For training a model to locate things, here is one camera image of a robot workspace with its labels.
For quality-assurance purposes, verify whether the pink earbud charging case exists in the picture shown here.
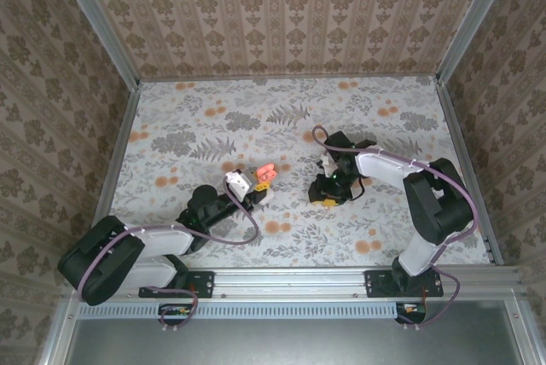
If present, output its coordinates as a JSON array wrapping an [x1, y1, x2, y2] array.
[[254, 163, 278, 183]]

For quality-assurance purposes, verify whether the aluminium arm base beam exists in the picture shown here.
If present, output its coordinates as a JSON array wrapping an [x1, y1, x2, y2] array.
[[59, 266, 525, 302]]

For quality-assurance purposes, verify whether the floral patterned table covering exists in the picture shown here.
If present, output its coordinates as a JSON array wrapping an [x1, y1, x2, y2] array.
[[104, 77, 491, 268]]

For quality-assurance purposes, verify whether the black wiring connector box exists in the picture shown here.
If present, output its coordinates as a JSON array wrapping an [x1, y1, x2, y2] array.
[[394, 301, 427, 324], [160, 304, 197, 324]]

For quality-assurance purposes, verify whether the grey sheet metal panel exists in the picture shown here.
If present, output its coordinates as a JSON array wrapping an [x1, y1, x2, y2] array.
[[67, 301, 524, 365]]

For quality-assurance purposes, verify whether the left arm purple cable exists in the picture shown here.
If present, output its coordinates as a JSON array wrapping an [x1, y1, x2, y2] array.
[[78, 173, 261, 335]]

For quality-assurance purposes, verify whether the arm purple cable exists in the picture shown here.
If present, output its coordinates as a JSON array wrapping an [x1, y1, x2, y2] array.
[[78, 173, 261, 335], [311, 125, 478, 332]]

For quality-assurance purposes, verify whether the aluminium table edge rail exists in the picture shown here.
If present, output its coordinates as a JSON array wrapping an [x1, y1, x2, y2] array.
[[96, 85, 142, 221], [138, 74, 440, 84], [434, 82, 505, 266]]

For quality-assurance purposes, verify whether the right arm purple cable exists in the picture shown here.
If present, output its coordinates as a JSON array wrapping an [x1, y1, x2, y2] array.
[[311, 125, 478, 332]]

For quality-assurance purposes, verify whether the grey slotted cable duct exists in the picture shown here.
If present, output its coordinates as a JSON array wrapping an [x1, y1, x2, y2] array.
[[78, 301, 423, 320]]

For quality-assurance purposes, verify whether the aluminium frame bar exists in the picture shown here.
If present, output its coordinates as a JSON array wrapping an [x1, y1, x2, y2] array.
[[502, 298, 546, 365], [40, 296, 80, 365]]

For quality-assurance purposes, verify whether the aluminium frame post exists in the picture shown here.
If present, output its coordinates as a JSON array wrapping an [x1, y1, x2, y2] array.
[[437, 0, 520, 84], [49, 0, 142, 91]]

